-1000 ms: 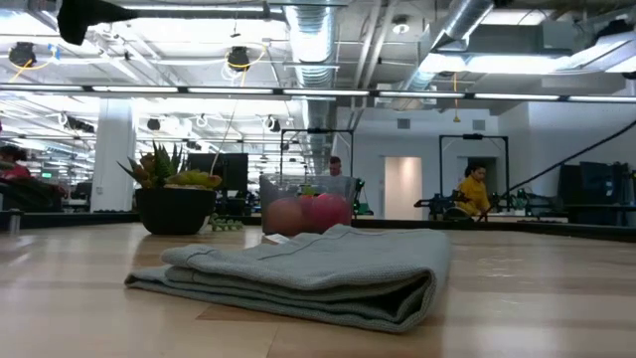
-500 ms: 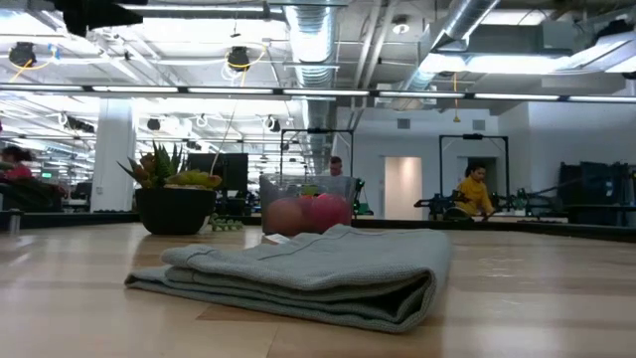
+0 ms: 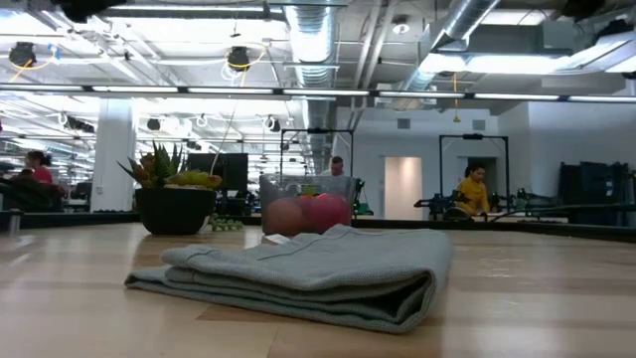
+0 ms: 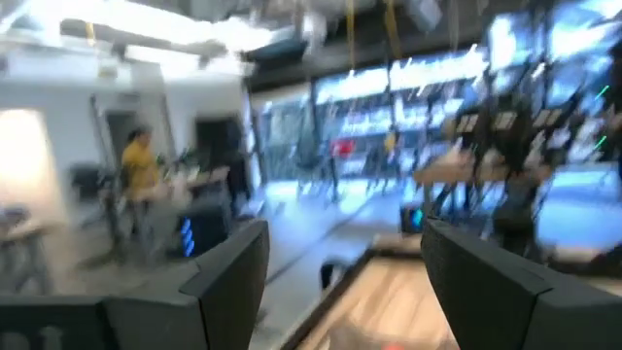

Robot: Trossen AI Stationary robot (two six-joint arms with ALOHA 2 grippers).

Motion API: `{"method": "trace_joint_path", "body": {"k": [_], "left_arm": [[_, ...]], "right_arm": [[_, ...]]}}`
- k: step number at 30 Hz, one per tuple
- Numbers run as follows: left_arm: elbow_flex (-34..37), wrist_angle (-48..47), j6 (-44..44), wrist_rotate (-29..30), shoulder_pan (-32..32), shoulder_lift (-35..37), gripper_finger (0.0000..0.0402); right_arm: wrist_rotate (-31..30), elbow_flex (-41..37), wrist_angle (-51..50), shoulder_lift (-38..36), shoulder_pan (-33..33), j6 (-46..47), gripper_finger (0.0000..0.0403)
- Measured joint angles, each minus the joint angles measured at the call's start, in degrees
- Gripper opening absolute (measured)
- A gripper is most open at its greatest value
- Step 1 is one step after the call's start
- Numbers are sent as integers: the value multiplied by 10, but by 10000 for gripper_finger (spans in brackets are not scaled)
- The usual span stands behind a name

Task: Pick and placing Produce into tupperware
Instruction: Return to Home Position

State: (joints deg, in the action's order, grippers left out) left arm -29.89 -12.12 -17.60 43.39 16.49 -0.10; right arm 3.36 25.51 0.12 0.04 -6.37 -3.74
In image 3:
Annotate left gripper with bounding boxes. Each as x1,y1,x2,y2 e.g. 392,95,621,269
53,0,131,24

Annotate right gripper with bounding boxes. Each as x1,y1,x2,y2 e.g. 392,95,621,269
559,0,605,19

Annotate pink toy peach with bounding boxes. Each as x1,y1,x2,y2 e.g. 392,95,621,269
265,197,306,237

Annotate magenta toy fruit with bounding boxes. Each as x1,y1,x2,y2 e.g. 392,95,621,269
308,192,352,234

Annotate grey translucent tupperware container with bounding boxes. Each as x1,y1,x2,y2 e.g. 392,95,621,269
258,172,358,237

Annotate long ceiling light strip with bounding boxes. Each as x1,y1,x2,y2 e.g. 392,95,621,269
0,83,636,103

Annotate white pillar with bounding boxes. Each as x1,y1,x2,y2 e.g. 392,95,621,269
90,97,136,214

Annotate person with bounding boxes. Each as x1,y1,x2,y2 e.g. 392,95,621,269
455,162,492,217
327,155,347,178
23,149,55,185

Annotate black cabinets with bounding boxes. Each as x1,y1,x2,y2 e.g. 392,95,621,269
558,160,636,225

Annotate black background monitor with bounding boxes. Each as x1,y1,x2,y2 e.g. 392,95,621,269
186,152,249,193

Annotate succulent plant in black pot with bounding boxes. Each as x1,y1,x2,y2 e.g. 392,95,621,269
117,141,245,237

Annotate white door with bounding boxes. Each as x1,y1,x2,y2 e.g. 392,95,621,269
383,155,424,221

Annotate grey folded towel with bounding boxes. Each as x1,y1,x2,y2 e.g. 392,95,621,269
123,223,453,334

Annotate black ceiling cord reel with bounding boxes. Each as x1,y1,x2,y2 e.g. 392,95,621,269
8,41,39,69
227,45,252,73

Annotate slanted silver duct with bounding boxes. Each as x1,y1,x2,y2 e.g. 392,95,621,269
392,0,502,108

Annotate silver metal post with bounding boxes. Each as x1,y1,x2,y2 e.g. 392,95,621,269
5,208,25,234

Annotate silver ventilation duct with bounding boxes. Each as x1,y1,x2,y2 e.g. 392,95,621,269
283,0,342,150

